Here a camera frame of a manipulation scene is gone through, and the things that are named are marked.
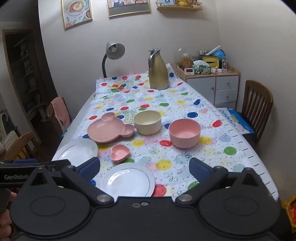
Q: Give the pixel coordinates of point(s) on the pink heart-shaped dish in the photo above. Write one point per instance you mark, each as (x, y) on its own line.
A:
(119, 154)

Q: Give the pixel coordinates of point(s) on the framed group picture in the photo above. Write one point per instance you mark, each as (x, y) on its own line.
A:
(128, 8)

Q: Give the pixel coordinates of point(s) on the pink mouse-shaped plate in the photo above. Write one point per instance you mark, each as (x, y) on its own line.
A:
(104, 132)

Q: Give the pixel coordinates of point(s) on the yellow box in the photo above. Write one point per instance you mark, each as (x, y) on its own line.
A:
(211, 60)

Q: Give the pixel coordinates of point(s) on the gold ornament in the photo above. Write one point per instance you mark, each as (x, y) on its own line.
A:
(183, 2)

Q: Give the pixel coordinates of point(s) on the blue printed booklet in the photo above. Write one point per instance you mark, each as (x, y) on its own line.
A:
(238, 120)

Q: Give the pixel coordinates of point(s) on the white quilted cushion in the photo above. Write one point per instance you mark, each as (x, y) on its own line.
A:
(10, 140)

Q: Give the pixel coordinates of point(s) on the framed food picture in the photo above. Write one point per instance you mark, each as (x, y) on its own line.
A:
(76, 12)

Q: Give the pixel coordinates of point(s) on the blue globe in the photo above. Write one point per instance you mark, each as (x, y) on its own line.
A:
(220, 54)

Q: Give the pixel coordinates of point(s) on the pink cloth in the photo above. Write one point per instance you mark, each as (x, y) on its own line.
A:
(61, 111)

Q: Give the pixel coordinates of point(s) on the green tissue box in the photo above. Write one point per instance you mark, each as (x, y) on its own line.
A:
(201, 69)

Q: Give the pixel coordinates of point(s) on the white plate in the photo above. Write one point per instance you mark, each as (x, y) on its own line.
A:
(127, 180)
(78, 150)

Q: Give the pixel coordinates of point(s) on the dark wooden bookshelf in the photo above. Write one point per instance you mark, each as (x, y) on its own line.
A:
(23, 69)

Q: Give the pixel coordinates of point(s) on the white timer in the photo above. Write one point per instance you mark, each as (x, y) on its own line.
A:
(189, 71)

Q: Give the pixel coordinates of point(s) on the wooden wall shelf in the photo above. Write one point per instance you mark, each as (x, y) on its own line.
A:
(180, 7)

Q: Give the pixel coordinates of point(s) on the grey desk lamp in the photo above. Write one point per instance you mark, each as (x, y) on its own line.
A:
(115, 51)

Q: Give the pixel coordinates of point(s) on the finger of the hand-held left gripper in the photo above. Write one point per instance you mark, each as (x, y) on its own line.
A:
(54, 168)
(25, 161)

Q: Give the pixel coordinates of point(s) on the balloon print tablecloth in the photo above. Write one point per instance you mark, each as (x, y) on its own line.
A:
(185, 109)

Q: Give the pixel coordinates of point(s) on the cream bowl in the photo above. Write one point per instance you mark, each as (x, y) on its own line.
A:
(148, 122)

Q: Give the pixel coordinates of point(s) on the white stick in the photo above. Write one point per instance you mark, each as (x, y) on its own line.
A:
(212, 50)

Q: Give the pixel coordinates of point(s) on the person's left hand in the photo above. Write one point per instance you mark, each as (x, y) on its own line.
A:
(5, 221)

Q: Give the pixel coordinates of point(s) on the orange bag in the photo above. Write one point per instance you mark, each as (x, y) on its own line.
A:
(291, 213)

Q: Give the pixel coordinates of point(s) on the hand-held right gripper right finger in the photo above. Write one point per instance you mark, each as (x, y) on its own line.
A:
(199, 170)

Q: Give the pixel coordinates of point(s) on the white cabinet with wooden top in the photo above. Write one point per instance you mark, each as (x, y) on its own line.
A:
(223, 88)

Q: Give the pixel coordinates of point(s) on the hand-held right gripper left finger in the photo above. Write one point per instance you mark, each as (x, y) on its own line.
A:
(89, 168)

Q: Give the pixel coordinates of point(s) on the pink bowl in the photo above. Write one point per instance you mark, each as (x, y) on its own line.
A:
(185, 134)

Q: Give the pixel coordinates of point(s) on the brown wooden chair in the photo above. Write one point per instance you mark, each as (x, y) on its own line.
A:
(20, 141)
(52, 115)
(256, 102)

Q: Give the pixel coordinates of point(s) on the gold thermos jug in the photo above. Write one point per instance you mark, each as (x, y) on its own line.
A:
(158, 71)

